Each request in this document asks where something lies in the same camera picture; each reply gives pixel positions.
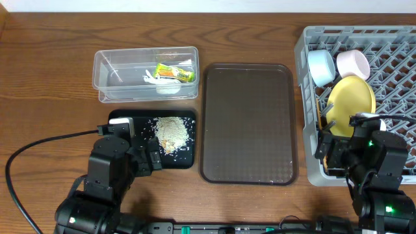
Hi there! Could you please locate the rice food scraps pile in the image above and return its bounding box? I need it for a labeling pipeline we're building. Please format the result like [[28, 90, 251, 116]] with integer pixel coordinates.
[[152, 116, 195, 162]]

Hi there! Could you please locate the wooden chopstick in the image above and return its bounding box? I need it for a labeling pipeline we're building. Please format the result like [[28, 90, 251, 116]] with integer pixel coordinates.
[[322, 156, 328, 173], [315, 98, 322, 130]]

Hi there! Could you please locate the yellow plate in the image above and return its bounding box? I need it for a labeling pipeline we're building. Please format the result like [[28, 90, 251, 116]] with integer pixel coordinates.
[[326, 76, 376, 137]]

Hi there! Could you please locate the white tissue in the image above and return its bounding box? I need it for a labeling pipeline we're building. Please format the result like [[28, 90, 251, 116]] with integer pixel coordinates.
[[143, 70, 181, 94]]

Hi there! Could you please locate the green snack wrapper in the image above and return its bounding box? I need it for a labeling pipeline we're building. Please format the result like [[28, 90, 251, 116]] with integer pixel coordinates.
[[153, 63, 195, 83]]

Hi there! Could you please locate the white bowl with food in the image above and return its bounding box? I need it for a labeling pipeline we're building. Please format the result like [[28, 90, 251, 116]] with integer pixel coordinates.
[[336, 49, 371, 81]]

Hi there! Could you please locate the light blue bowl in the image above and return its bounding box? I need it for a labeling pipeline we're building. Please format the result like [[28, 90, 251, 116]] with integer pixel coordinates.
[[307, 49, 335, 87]]

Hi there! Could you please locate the white cup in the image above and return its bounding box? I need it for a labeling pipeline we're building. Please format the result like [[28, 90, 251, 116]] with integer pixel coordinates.
[[356, 112, 387, 131]]

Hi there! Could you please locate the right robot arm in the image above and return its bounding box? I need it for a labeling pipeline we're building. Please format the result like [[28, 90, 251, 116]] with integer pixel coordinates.
[[315, 115, 415, 233]]

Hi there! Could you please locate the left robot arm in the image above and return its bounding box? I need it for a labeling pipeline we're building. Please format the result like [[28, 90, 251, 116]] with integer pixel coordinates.
[[54, 117, 163, 234]]

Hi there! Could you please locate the grey dishwasher rack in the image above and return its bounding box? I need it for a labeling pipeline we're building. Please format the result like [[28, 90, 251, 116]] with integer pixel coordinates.
[[294, 25, 415, 187]]

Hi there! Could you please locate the black tray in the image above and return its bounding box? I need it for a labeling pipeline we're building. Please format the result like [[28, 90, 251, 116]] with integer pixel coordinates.
[[109, 109, 196, 169]]

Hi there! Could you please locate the clear plastic bin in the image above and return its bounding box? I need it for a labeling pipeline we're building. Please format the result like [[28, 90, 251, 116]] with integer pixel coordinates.
[[92, 46, 200, 103]]

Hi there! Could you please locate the brown serving tray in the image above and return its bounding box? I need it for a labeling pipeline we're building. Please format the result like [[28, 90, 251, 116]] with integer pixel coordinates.
[[200, 63, 298, 186]]

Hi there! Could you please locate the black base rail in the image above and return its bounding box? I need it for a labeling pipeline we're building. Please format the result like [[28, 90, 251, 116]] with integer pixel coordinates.
[[116, 220, 361, 234]]

